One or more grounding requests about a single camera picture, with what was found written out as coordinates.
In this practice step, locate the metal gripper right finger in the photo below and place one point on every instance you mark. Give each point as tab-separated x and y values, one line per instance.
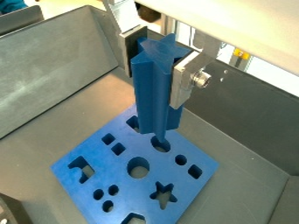
189	73

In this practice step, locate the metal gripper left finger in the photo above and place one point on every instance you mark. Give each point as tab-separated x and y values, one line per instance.
126	20

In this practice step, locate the blue star-shaped peg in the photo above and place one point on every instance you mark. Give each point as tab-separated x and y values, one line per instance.
153	67

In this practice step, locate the grey metal tray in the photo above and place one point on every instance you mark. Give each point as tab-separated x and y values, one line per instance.
63	89

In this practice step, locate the blue shape-sorting board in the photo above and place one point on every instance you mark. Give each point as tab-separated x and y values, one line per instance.
123	176

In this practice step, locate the black block at corner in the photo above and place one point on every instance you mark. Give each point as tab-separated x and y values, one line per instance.
13	213

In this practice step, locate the yellow-tagged metal frame post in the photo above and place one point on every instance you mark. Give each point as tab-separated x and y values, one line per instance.
240	59

